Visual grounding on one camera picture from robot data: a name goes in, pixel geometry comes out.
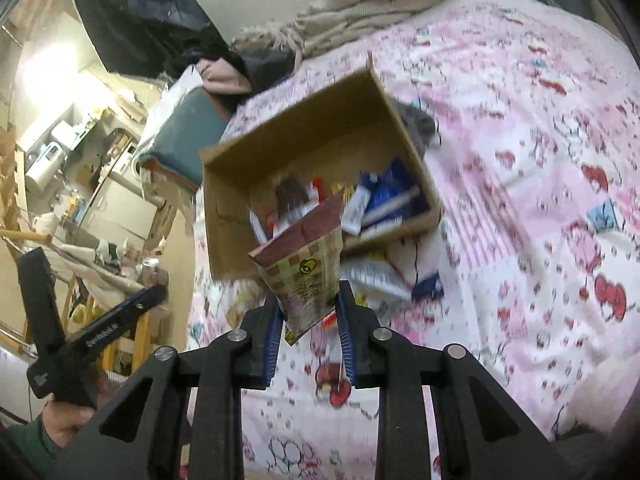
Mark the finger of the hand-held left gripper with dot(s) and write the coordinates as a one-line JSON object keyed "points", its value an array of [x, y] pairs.
{"points": [[42, 300], [120, 312]]}

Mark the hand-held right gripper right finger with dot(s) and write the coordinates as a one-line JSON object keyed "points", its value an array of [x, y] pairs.
{"points": [[346, 345]]}

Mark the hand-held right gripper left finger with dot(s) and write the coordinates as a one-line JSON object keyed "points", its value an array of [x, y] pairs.
{"points": [[272, 345]]}

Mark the beige checkered snack packet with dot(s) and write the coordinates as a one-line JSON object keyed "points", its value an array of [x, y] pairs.
{"points": [[305, 265]]}

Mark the dark blue white snack packet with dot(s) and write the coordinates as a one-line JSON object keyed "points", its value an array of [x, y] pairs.
{"points": [[356, 207]]}

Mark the brown cardboard box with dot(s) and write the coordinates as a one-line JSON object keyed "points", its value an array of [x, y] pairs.
{"points": [[300, 135]]}

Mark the person's left hand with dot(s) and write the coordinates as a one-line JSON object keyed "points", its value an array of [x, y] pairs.
{"points": [[65, 420]]}

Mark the wooden rack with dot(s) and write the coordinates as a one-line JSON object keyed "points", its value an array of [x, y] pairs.
{"points": [[100, 305]]}

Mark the white kitchen base cabinet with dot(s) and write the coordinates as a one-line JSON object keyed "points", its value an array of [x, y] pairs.
{"points": [[120, 210]]}

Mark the white water heater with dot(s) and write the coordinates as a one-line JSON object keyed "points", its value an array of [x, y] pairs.
{"points": [[45, 165]]}

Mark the white washing machine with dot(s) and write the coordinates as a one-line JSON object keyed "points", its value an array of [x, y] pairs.
{"points": [[127, 162]]}

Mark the white sheet on cushion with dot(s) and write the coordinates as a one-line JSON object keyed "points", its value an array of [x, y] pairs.
{"points": [[172, 95]]}

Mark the dark grey cloth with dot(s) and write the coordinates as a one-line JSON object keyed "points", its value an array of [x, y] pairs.
{"points": [[415, 127]]}

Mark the pink cloth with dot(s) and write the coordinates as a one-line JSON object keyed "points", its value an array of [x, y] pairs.
{"points": [[222, 77]]}

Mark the black hanging garment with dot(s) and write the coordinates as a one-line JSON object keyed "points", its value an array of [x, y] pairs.
{"points": [[145, 25]]}

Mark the crumpled beige duvet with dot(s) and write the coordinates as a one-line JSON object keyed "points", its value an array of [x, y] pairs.
{"points": [[360, 0]]}

